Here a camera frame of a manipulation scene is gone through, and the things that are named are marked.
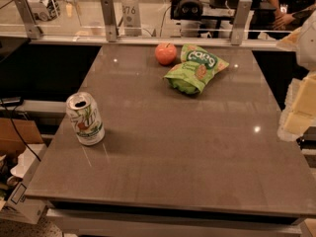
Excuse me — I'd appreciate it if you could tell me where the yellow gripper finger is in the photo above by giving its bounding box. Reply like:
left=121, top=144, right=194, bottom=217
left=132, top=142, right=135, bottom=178
left=277, top=72, right=316, bottom=141

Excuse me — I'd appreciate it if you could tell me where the white 7up soda can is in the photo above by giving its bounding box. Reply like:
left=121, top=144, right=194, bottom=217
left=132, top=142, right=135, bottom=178
left=66, top=92, right=105, bottom=146

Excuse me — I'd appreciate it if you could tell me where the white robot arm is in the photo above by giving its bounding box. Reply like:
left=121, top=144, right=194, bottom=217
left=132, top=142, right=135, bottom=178
left=276, top=12, right=316, bottom=141

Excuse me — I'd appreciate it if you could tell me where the green chip bag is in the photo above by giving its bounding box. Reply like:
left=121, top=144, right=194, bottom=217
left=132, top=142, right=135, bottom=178
left=164, top=43, right=229, bottom=95

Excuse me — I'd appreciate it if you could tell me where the red apple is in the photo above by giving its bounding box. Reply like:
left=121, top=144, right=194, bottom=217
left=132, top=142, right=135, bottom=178
left=155, top=42, right=177, bottom=65

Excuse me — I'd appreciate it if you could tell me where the white number sign 876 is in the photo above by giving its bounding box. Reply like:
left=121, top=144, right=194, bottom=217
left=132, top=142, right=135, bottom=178
left=120, top=0, right=142, bottom=37

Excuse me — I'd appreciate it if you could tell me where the clear acrylic barrier panel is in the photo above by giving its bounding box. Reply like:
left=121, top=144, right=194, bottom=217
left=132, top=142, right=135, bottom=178
left=0, top=0, right=290, bottom=42

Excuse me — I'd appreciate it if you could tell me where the white machine on counter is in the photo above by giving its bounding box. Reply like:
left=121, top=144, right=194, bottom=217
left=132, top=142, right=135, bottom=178
left=27, top=0, right=60, bottom=22

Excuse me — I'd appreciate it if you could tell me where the brown cardboard box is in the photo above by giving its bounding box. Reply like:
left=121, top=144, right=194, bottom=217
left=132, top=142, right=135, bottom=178
left=0, top=118, right=42, bottom=156

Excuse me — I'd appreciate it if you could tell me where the white cardboard box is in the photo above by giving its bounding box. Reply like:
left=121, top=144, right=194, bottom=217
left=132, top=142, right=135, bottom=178
left=0, top=144, right=46, bottom=224

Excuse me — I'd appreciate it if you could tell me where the right metal bracket post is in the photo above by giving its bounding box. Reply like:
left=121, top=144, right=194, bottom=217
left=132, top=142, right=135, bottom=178
left=230, top=0, right=252, bottom=45

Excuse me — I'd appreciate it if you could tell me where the metal bracket post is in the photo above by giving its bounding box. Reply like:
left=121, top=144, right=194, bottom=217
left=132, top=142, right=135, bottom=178
left=100, top=0, right=118, bottom=42
left=230, top=0, right=252, bottom=45
left=14, top=0, right=42, bottom=40

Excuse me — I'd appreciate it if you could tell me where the black camera device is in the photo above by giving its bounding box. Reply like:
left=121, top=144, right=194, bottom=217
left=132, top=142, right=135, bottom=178
left=170, top=0, right=203, bottom=21

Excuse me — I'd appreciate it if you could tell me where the middle metal bracket post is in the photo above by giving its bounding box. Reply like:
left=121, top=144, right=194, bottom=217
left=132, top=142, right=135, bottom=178
left=100, top=0, right=118, bottom=42

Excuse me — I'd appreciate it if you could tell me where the black cable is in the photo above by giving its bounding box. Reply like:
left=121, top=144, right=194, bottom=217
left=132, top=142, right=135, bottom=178
left=0, top=97, right=42, bottom=163

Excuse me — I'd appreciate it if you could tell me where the left metal bracket post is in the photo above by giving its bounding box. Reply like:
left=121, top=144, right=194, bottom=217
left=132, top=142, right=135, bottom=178
left=14, top=0, right=42, bottom=40

